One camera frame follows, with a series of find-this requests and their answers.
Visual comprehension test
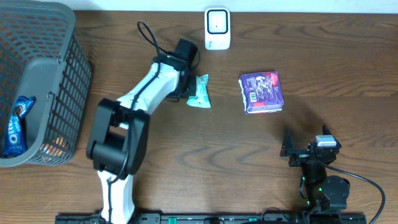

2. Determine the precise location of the grey plastic basket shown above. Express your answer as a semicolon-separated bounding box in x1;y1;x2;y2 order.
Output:
1;1;93;167

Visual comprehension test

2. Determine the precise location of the white barcode scanner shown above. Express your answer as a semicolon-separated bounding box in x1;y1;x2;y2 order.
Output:
204;7;231;50

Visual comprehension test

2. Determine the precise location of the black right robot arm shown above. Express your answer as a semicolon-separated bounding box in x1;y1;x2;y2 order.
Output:
280;125;350;212

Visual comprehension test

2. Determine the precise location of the blue Oreo cookie pack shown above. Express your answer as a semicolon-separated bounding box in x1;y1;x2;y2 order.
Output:
2;96;35;157

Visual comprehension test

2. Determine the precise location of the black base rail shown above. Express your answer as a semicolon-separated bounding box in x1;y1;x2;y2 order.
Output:
55;212;368;224

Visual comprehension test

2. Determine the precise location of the green wet wipes pack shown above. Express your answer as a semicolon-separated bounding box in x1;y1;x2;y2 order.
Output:
187;74;211;108

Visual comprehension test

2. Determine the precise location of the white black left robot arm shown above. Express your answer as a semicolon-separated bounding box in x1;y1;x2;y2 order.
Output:
86;52;195;223

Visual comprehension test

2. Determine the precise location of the purple Carefree pad pack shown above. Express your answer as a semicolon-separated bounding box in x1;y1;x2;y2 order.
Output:
238;71;284;114

